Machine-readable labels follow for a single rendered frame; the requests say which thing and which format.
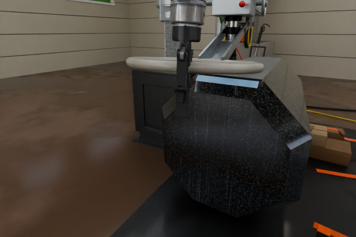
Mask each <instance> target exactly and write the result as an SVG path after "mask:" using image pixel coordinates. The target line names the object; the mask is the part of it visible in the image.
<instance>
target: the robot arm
mask: <svg viewBox="0 0 356 237"><path fill-rule="evenodd" d="M206 1H207V0H171V4H170V6H171V13H170V23H171V24H174V25H175V26H173V27H172V40H173V41H180V48H179V49H177V53H176V55H177V65H176V87H175V89H174V91H175V92H176V100H175V115H178V116H186V111H188V108H189V92H190V88H192V85H190V76H191V73H188V67H189V66H190V63H191V62H192V56H193V49H191V42H200V39H201V28H200V27H199V26H202V25H204V16H205V12H206Z"/></svg>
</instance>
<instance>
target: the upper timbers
mask: <svg viewBox="0 0 356 237"><path fill-rule="evenodd" d="M310 125H312V126H315V127H314V128H313V130H312V131H311V134H312V138H313V139H312V142H311V144H313V145H317V146H320V147H325V146H326V141H327V127H326V126H321V125H315V124H310Z"/></svg>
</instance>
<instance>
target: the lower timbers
mask: <svg viewBox="0 0 356 237"><path fill-rule="evenodd" d="M323 126H324V125H323ZM326 127H331V126H326ZM332 128H335V129H338V130H339V131H340V132H341V133H342V134H343V136H344V137H345V133H344V131H343V129H342V128H338V127H332ZM351 154H352V153H351V146H350V142H346V141H344V138H343V137H341V136H340V134H339V132H338V131H337V130H327V141H326V146H325V147H320V146H317V145H313V144H311V147H310V152H309V157H311V158H315V159H319V160H323V161H327V162H331V163H335V164H338V165H342V166H346V167H348V166H349V162H350V159H351Z"/></svg>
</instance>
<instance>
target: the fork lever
mask: <svg viewBox="0 0 356 237"><path fill-rule="evenodd" d="M227 25H228V24H227ZM227 25H226V22H225V27H227ZM249 25H250V20H249V19H248V20H247V21H246V23H238V26H243V27H242V28H241V30H240V31H239V33H238V34H237V36H236V37H235V38H234V40H233V41H222V39H223V38H224V37H225V36H226V34H225V27H224V28H223V29H222V30H221V31H220V32H219V33H218V35H217V36H216V37H215V38H214V39H213V40H212V41H211V42H210V43H209V44H208V45H207V46H206V48H205V49H204V50H203V51H202V52H201V53H200V54H199V55H198V59H221V60H229V58H230V57H231V55H232V54H233V52H234V50H235V49H236V47H237V46H238V44H239V42H240V40H241V39H242V37H243V36H244V34H245V33H246V31H247V29H248V28H249Z"/></svg>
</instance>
